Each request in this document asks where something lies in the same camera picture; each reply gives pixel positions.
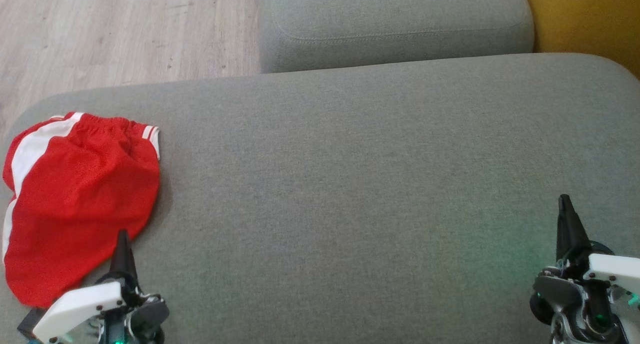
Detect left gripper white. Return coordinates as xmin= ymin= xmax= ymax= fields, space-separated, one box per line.
xmin=31 ymin=229 xmax=171 ymax=344

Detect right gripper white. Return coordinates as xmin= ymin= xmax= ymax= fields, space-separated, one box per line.
xmin=529 ymin=194 xmax=640 ymax=344

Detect red shorts with white stripes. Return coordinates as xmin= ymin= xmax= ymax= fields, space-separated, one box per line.
xmin=1 ymin=111 xmax=162 ymax=309

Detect mustard yellow upholstered furniture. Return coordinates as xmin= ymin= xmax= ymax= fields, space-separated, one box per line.
xmin=521 ymin=0 xmax=640 ymax=80

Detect large grey sofa seat cushion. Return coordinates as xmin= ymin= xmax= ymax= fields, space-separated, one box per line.
xmin=0 ymin=53 xmax=640 ymax=344

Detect small grey sofa cushion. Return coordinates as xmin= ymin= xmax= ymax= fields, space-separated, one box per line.
xmin=257 ymin=0 xmax=536 ymax=74

